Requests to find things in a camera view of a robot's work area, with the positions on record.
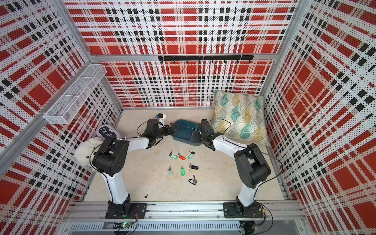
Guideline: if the black wall hook rail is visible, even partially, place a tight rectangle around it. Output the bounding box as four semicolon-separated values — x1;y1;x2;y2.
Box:
158;55;254;63

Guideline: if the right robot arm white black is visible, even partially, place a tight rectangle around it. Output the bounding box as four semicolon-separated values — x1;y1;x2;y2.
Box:
190;119;271;217

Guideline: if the teal plastic storage box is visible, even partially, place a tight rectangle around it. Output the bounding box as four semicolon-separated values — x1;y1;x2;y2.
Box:
172;119;202;146

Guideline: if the black key with green tag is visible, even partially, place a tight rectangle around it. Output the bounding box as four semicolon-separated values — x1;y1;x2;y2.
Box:
188;151;196;159

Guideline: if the patterned green yellow pillow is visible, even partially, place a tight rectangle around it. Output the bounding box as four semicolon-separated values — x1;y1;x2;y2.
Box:
211;90;271;146

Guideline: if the white wire mesh shelf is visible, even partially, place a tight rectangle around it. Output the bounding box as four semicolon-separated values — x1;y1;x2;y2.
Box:
44;64;106;124

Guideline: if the key with long black tag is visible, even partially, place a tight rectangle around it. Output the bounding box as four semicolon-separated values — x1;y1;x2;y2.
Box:
189;175;197;185

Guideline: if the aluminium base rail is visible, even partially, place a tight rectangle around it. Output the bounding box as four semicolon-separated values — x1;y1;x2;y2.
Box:
63;201;304;222

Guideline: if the key with red tag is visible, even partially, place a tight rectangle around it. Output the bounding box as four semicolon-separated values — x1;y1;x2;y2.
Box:
178;152;186;161

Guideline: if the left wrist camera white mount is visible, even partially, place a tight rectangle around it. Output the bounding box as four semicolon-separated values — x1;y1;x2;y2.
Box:
155;113;166;127

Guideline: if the white plush bear toy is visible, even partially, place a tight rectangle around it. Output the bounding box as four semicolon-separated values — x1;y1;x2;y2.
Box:
74;137;103;169

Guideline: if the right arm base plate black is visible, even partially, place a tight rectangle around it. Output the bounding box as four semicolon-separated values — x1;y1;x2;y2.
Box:
223;202;264;219

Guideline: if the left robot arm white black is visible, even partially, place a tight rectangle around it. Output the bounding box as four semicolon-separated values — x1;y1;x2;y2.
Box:
90;116;179;215

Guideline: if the key with pale teal tag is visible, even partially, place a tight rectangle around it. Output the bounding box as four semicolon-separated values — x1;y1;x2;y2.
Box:
167;165;174;177

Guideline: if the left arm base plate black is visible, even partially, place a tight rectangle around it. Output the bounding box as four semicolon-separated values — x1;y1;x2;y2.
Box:
105;202;147;219

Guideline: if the purple clock with yellow knob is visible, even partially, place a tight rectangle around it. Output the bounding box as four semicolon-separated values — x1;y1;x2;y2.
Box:
96;124;121;141

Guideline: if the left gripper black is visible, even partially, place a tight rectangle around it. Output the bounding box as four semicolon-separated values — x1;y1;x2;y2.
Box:
154;123;180;139

